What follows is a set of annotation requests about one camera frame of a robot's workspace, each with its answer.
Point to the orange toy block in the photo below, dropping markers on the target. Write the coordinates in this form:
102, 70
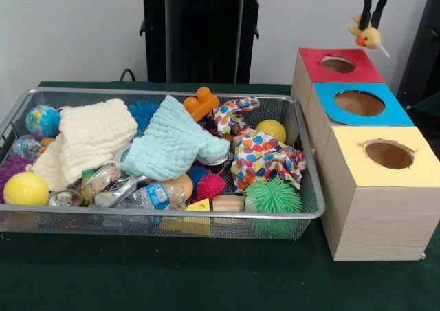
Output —
199, 104

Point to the black panel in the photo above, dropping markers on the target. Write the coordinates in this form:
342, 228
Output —
425, 49

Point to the wooden box with three holes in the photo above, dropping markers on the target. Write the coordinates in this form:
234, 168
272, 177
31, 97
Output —
378, 215

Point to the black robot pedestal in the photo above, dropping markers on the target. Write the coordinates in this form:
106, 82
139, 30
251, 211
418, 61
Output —
199, 36

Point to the cream waffle cloth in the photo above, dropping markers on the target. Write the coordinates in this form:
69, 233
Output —
89, 139

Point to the yellow plush duck toy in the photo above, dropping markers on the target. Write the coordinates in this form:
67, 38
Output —
370, 37

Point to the green spiky ball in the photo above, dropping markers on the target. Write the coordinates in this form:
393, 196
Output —
273, 196

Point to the white colourful print cloth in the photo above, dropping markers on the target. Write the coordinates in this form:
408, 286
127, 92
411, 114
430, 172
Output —
230, 115

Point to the small yellow ball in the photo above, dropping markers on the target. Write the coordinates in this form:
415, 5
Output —
272, 129

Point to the blue globe ball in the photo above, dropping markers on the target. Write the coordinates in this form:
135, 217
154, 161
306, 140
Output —
42, 121

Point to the polka dot cloth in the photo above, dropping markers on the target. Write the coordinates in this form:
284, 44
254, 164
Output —
265, 159

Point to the blue spiky ball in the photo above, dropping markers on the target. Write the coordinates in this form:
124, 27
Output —
141, 111

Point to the large yellow ball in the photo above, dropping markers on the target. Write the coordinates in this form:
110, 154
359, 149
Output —
26, 188

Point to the light teal waffle cloth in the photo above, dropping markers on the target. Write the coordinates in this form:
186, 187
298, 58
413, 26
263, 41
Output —
172, 142

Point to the dark green tablecloth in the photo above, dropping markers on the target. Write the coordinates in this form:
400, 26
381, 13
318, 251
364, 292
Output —
206, 276

